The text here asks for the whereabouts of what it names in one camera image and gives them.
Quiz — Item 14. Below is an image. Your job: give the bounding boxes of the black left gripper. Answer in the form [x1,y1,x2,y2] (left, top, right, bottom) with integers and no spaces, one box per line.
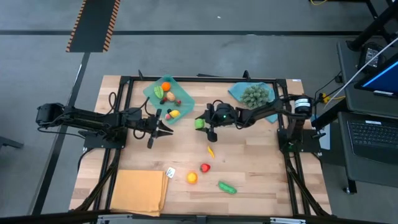
[132,109,174,149]

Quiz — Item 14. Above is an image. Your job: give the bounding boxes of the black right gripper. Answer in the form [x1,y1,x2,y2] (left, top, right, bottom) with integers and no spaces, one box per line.
[195,102,239,143]

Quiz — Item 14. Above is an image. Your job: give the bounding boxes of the teal plastic tupperware container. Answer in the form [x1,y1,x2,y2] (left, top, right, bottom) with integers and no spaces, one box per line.
[142,73,196,126]

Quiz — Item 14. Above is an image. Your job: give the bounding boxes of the teal cloth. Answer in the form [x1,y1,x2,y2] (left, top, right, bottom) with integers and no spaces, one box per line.
[228,82,279,124]

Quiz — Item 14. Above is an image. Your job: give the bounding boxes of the green plant in white pot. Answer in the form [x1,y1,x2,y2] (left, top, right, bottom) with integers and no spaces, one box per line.
[241,85,271,110]

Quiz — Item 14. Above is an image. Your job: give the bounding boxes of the folded orange cloth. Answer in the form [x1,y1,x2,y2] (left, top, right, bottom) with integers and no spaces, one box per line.
[110,169,169,218]

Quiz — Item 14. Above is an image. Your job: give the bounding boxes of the green toy pea pod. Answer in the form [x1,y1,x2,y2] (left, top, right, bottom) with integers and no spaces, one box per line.
[218,180,238,195]

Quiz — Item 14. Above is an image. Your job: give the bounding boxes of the black floor mat striped edges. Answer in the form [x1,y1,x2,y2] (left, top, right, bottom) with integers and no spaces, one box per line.
[65,0,121,53]

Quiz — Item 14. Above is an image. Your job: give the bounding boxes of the grey furniture foot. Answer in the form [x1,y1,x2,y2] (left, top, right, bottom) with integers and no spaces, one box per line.
[0,136,24,150]

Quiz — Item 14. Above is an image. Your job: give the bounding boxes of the black laptop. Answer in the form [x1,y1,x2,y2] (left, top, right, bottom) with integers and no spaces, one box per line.
[346,116,398,166]

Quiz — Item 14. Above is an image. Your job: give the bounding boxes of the dark grey side table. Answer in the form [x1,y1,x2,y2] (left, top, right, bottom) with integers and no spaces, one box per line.
[337,40,398,189]

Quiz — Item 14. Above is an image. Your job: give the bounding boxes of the black power adapter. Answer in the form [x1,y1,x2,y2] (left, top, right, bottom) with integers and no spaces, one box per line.
[357,42,386,73]

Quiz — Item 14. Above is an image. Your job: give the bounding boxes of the monitor with blue screen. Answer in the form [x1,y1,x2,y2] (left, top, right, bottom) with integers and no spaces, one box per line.
[354,52,398,100]

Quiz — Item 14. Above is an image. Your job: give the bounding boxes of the black desk leg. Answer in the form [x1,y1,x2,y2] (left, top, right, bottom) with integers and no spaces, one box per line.
[348,0,398,52]

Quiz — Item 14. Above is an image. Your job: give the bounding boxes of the white rod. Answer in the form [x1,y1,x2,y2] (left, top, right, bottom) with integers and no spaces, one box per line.
[325,37,398,107]

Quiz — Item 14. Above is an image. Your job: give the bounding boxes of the black aluminium rig frame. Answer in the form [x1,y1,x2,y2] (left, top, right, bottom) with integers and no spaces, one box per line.
[70,70,332,218]

